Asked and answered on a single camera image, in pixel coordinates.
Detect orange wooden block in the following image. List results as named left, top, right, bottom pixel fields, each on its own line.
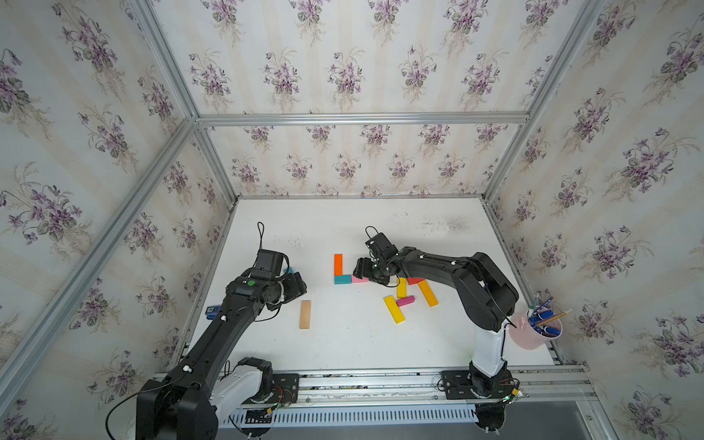
left=334, top=254, right=344, bottom=277

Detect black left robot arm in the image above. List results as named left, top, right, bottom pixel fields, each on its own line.
left=132, top=249, right=307, bottom=439

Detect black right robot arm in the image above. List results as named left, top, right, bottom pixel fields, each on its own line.
left=353, top=247, right=519, bottom=399

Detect natural beige wooden block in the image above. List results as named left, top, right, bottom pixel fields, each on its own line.
left=299, top=300, right=312, bottom=330

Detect yellow short wooden block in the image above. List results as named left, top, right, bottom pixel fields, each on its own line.
left=396, top=278, right=408, bottom=299

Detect yellow long wooden block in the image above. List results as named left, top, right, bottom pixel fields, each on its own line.
left=383, top=296, right=405, bottom=324

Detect magenta wooden block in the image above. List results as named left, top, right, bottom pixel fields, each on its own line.
left=396, top=296, right=415, bottom=307

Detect amber long wooden block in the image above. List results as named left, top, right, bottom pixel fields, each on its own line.
left=418, top=280, right=439, bottom=308

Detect blue black small device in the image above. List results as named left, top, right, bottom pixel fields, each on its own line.
left=205, top=305, right=221, bottom=320

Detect pink pen cup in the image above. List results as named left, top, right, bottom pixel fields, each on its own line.
left=508, top=309, right=563, bottom=350

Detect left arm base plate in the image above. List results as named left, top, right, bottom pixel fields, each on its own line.
left=235, top=373, right=301, bottom=406

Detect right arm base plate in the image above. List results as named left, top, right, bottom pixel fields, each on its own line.
left=436, top=368, right=520, bottom=401

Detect aluminium mounting rail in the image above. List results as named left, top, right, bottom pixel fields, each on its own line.
left=147, top=362, right=595, bottom=411

